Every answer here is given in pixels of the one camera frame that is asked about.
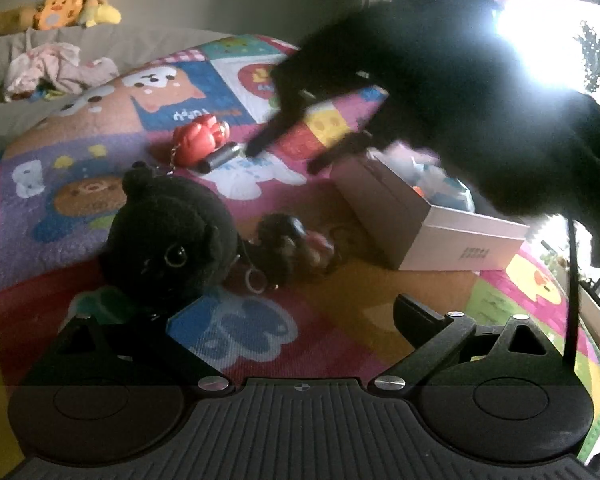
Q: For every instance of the colourful printed play mat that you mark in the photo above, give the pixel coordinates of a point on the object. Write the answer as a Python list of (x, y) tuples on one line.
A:
[(330, 310)]

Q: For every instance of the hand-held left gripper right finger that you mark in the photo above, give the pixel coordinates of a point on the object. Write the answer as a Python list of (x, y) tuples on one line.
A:
[(415, 322)]

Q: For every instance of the blue white snack packet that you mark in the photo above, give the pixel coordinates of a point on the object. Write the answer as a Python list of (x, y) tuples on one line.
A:
[(452, 192)]

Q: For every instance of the small grey metal cylinder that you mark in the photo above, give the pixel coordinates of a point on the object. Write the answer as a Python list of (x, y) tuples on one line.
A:
[(220, 159)]

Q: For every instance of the yellow duck plush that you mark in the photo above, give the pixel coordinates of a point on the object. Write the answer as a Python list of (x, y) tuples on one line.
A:
[(57, 7)]

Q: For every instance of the window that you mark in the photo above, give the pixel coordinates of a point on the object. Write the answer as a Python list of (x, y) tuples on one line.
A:
[(545, 25)]

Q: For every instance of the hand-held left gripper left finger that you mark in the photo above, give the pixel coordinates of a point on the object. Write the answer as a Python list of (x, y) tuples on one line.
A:
[(187, 322)]

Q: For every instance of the long yellow plush pillow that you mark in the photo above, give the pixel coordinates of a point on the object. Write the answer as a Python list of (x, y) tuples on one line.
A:
[(5, 20)]

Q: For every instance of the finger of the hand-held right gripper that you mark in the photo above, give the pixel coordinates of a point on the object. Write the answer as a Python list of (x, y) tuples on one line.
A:
[(275, 127), (332, 156)]

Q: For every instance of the small yellow plush toy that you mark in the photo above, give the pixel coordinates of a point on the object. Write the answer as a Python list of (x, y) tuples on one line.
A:
[(100, 12)]

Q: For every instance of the grey sofa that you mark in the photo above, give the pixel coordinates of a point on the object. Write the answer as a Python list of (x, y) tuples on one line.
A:
[(130, 42)]

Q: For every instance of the pink cardboard box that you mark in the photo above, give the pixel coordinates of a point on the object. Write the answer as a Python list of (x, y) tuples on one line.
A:
[(460, 247)]

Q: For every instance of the pink crumpled cloth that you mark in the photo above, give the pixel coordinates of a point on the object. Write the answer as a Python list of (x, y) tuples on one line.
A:
[(40, 67)]

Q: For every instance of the leafy green plant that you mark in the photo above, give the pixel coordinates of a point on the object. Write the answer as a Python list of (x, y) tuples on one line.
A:
[(597, 55)]

